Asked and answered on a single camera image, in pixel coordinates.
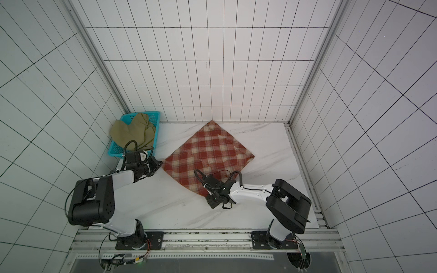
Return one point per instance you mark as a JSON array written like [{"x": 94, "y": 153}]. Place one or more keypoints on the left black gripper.
[{"x": 156, "y": 166}]

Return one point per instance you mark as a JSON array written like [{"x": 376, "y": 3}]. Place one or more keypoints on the red plaid skirt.
[{"x": 212, "y": 150}]

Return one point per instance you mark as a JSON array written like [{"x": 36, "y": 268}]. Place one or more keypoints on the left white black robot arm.
[{"x": 93, "y": 201}]

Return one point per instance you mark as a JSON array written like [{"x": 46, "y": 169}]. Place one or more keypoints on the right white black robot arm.
[{"x": 289, "y": 207}]

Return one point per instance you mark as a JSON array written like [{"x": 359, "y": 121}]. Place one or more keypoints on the olive green skirt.
[{"x": 139, "y": 134}]

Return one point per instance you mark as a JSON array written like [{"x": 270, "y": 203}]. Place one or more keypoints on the teal plastic basket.
[{"x": 154, "y": 116}]

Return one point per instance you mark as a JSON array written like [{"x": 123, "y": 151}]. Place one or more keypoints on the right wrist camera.
[{"x": 211, "y": 183}]

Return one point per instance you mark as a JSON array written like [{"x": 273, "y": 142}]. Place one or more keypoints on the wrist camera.
[
  {"x": 133, "y": 158},
  {"x": 211, "y": 183}
]

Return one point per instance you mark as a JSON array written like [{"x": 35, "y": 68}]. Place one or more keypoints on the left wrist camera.
[{"x": 133, "y": 158}]

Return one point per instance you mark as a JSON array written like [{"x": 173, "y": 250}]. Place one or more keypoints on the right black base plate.
[{"x": 262, "y": 241}]

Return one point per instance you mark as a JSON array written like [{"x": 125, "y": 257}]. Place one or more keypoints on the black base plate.
[
  {"x": 262, "y": 241},
  {"x": 150, "y": 240}
]

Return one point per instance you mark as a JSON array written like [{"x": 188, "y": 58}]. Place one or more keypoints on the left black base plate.
[{"x": 150, "y": 240}]

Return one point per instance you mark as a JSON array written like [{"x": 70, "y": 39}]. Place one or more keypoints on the aluminium mounting rail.
[{"x": 218, "y": 230}]

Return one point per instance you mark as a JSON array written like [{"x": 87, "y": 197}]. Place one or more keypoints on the left control board with wires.
[{"x": 120, "y": 259}]

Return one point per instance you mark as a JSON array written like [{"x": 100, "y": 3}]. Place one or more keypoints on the control board with wires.
[
  {"x": 120, "y": 259},
  {"x": 301, "y": 259}
]

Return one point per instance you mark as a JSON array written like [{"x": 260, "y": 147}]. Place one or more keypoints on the right control board with wires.
[{"x": 301, "y": 259}]

